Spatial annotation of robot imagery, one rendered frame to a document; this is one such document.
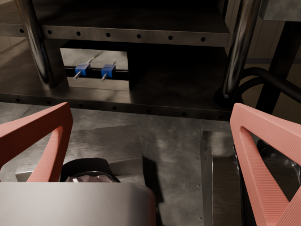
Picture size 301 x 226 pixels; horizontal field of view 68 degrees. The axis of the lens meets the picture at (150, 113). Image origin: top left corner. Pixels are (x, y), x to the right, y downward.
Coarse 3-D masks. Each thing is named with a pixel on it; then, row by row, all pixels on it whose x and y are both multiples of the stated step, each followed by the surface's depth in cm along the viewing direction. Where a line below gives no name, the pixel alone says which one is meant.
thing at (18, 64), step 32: (0, 64) 116; (32, 64) 116; (160, 64) 116; (192, 64) 116; (224, 64) 116; (0, 96) 94; (32, 96) 92; (64, 96) 91; (96, 96) 91; (128, 96) 91; (160, 96) 91; (192, 96) 91
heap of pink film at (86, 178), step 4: (84, 176) 46; (88, 176) 46; (92, 176) 47; (96, 176) 47; (100, 176) 47; (104, 176) 46; (68, 180) 45; (72, 180) 45; (76, 180) 45; (80, 180) 45; (84, 180) 46; (88, 180) 45; (92, 180) 45; (96, 180) 45; (100, 180) 46; (104, 180) 46; (108, 180) 45; (112, 180) 46
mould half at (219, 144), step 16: (208, 144) 58; (224, 144) 58; (256, 144) 58; (208, 160) 49; (224, 160) 45; (272, 160) 44; (288, 160) 45; (208, 176) 47; (224, 176) 43; (288, 176) 42; (208, 192) 46; (224, 192) 41; (288, 192) 41; (208, 208) 44; (224, 208) 40; (240, 208) 40; (208, 224) 43; (224, 224) 39; (240, 224) 39
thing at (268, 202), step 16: (240, 112) 12; (256, 112) 10; (240, 128) 12; (256, 128) 10; (272, 128) 9; (288, 128) 8; (240, 144) 12; (272, 144) 9; (288, 144) 8; (240, 160) 12; (256, 160) 11; (256, 176) 11; (272, 176) 11; (256, 192) 10; (272, 192) 10; (256, 208) 10; (272, 208) 10; (288, 208) 8; (272, 224) 9; (288, 224) 8
